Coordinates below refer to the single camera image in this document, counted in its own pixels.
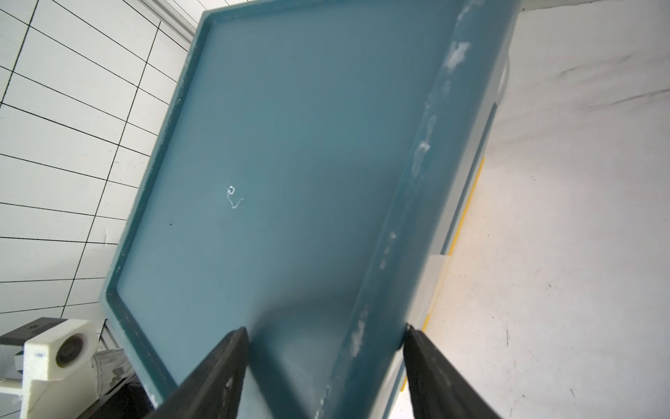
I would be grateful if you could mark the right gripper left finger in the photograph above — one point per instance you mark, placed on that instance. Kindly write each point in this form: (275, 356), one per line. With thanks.
(214, 388)

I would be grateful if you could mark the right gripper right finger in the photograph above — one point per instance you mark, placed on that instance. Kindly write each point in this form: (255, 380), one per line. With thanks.
(437, 389)

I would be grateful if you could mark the teal drawer cabinet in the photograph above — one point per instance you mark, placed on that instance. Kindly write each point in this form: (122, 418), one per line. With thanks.
(307, 182)

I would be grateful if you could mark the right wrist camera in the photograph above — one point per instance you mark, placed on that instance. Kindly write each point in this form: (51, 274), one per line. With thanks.
(54, 357)

